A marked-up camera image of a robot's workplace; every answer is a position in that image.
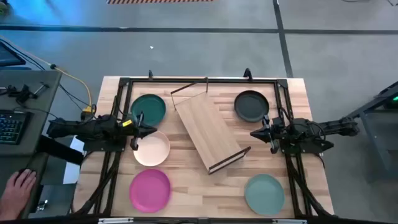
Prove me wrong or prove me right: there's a silver metal bracket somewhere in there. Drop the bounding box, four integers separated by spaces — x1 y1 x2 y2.
98 217 134 224
272 218 307 224

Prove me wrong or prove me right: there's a black backlit keyboard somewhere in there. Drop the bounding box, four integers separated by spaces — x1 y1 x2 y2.
0 109 32 146

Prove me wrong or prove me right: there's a black padded bar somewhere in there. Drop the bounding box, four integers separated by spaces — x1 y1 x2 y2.
37 134 85 166

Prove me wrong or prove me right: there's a dark green plate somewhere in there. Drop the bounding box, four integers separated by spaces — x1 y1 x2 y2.
130 93 167 127

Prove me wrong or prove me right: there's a wooden shelf with black legs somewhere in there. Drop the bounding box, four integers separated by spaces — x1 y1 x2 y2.
170 77 252 175

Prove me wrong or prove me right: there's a light teal plate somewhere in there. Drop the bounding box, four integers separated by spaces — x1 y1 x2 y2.
244 173 285 217

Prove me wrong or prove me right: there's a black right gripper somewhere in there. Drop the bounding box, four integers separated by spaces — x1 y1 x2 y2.
249 114 301 154

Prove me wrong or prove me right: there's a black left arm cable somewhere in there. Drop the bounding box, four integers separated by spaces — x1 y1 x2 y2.
109 95 126 125

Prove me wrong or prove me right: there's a black desk clamp tool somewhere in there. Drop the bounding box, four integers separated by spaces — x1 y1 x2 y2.
5 82 50 106

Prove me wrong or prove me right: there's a white paper sheet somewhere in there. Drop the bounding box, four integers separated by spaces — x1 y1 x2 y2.
63 136 85 185

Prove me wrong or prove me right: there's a black metal table frame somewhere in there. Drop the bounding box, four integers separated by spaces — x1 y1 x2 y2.
71 77 335 218

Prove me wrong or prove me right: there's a pink plate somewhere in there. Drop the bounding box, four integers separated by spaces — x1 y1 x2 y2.
129 169 172 213

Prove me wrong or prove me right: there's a person's hand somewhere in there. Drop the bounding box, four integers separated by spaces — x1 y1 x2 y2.
0 169 38 221

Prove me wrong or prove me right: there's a small silver metal clip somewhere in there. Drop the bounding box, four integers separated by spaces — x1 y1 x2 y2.
36 199 49 213

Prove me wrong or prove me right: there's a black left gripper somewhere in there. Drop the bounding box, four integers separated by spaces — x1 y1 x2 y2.
119 111 158 152

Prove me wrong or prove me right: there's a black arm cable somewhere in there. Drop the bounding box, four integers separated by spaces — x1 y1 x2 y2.
279 107 326 142
109 95 126 125

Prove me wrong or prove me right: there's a computer monitor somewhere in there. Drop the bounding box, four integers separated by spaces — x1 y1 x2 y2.
0 42 27 68

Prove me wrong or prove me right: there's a grey side desk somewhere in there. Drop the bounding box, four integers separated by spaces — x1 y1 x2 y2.
0 70 63 219

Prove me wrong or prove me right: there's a black plate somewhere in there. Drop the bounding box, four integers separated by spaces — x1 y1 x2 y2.
233 90 271 123

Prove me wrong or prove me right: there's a yellow cable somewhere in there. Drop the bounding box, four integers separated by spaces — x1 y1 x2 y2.
0 35 95 113

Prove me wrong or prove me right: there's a grey metal stand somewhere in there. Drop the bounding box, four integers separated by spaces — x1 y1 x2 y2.
350 81 398 182

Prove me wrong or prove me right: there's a cream plate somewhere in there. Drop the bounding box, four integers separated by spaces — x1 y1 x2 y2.
132 130 171 167

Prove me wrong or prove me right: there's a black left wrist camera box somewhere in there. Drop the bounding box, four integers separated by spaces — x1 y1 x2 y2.
121 114 135 128

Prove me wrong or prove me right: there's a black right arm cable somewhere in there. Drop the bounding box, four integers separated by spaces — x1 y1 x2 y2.
279 107 326 142

